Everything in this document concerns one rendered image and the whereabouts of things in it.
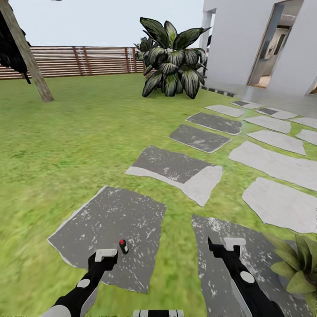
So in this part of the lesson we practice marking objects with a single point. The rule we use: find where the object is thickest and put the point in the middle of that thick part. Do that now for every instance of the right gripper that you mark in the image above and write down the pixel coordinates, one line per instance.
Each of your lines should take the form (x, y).
(219, 251)

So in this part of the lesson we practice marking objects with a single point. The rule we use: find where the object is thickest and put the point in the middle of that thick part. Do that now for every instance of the fixed window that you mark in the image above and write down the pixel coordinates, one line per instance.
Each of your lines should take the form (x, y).
(281, 22)

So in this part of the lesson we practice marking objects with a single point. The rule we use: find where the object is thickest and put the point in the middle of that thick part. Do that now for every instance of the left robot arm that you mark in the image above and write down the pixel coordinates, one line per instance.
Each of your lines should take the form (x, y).
(78, 302)

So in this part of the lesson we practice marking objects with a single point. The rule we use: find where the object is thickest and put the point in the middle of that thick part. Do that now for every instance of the insectifuge atomizer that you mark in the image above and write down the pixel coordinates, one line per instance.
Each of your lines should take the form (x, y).
(123, 247)

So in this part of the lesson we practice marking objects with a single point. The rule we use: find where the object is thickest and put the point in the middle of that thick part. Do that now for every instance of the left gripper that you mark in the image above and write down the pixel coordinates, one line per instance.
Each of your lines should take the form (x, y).
(105, 265)

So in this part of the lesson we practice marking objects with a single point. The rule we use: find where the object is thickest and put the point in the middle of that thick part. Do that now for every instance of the tree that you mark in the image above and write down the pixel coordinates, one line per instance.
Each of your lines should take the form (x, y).
(9, 53)
(24, 48)

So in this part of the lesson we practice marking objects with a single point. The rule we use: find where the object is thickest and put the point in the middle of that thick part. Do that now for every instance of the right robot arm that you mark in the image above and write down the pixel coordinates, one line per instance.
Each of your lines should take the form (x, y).
(252, 299)

